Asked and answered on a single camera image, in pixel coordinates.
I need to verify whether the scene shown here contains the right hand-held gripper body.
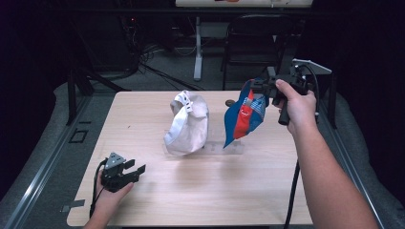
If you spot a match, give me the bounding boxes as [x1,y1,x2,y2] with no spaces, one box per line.
[263,58,333,127]

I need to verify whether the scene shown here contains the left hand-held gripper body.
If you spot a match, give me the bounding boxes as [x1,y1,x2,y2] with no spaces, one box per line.
[100,152,136,194]

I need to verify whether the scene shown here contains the blue and red baseball cap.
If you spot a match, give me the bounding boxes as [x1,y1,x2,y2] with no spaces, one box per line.
[223,78,270,150]

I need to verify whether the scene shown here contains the person's left hand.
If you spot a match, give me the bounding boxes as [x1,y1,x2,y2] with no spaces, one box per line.
[92,170,136,221]

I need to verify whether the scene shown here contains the person's right hand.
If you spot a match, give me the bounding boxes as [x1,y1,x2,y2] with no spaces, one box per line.
[273,78,319,137]

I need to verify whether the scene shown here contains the black chair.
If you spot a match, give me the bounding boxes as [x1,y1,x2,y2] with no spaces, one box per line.
[221,13,303,92]

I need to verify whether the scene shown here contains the black metal stand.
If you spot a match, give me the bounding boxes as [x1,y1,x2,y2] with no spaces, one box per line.
[65,68,132,127]
[329,71,339,130]

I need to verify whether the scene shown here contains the grey tape strip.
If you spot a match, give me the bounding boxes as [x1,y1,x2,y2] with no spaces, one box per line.
[59,198,87,214]

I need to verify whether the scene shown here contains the white desk leg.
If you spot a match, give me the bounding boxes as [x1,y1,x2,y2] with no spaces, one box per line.
[192,16,204,82]

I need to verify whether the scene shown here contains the beige baseball cap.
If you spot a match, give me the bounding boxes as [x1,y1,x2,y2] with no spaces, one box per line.
[163,90,210,156]

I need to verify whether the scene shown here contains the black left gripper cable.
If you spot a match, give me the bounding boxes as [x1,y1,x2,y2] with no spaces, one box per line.
[89,157,110,219]

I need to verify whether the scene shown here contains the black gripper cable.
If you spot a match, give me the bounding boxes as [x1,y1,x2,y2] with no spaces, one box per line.
[89,157,110,219]
[283,63,321,229]

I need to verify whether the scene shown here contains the aluminium rail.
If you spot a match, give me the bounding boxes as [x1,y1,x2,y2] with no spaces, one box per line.
[0,94,94,229]
[318,94,387,229]

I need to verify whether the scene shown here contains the bundle of floor cables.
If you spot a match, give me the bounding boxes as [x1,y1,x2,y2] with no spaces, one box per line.
[119,14,205,92]

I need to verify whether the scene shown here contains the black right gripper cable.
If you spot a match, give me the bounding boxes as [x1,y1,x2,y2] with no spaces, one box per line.
[283,63,321,229]

